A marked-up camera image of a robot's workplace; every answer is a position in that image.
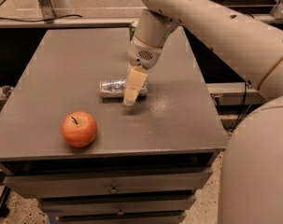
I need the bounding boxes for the red apple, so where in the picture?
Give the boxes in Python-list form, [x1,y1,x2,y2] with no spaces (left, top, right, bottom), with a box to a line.
[61,111,97,148]

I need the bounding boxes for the middle grey drawer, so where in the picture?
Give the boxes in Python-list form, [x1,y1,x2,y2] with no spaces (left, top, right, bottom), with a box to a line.
[39,193,195,217]

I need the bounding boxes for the top grey drawer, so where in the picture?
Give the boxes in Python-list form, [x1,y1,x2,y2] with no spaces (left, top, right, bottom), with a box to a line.
[4,168,212,199]

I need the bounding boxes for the grey drawer cabinet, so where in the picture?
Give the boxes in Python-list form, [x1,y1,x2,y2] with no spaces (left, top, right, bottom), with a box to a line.
[0,26,229,224]

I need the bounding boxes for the silver blue redbull can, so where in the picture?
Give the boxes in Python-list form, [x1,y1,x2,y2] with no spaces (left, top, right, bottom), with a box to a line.
[99,77,149,99]

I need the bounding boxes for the green soda can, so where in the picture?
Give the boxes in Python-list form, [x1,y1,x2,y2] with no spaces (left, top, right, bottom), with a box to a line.
[129,21,138,39]

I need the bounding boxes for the grey drawer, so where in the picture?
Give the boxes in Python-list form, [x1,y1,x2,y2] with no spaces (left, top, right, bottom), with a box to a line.
[39,193,195,217]
[58,211,186,224]
[4,168,212,199]

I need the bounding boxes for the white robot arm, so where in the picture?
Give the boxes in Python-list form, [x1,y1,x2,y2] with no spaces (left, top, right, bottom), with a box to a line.
[123,0,283,224]

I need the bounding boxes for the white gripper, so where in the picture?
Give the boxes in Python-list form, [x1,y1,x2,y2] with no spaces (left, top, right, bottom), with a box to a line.
[123,36,163,106]

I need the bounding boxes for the black cable on rail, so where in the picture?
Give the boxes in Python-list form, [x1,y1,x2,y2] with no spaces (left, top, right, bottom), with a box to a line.
[0,14,83,23]

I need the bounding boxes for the bottom grey drawer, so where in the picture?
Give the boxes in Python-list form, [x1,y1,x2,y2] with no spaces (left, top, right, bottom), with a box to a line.
[58,211,186,224]

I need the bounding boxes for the grey metal rail frame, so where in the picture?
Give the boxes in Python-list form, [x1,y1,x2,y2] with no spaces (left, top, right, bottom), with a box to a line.
[0,0,283,33]

